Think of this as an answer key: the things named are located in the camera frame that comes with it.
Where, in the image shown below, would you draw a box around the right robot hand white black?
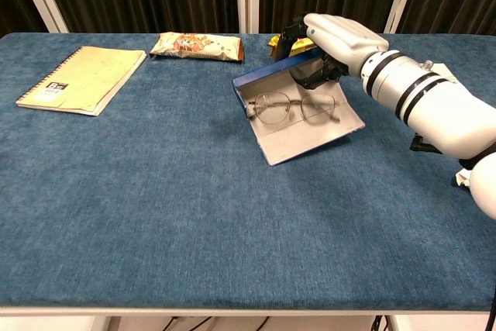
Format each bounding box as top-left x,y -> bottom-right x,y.
279,12 -> 390,91

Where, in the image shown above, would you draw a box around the blue glasses case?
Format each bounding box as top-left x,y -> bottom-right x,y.
231,50 -> 366,167

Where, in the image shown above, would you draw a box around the yellow biscuit packet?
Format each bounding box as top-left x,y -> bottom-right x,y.
269,34 -> 317,61

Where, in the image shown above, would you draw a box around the white paper booklet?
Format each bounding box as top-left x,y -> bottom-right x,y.
433,62 -> 460,84

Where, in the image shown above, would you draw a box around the beige cartoon snack packet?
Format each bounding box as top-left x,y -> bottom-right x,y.
149,32 -> 246,64

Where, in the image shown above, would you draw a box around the blue fabric table cloth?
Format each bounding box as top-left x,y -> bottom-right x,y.
0,32 -> 496,311

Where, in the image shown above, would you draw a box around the spiral bound kraft notebook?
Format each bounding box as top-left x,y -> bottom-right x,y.
15,46 -> 147,117

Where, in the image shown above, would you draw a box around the black-framed eyeglasses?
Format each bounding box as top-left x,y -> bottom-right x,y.
246,91 -> 342,126

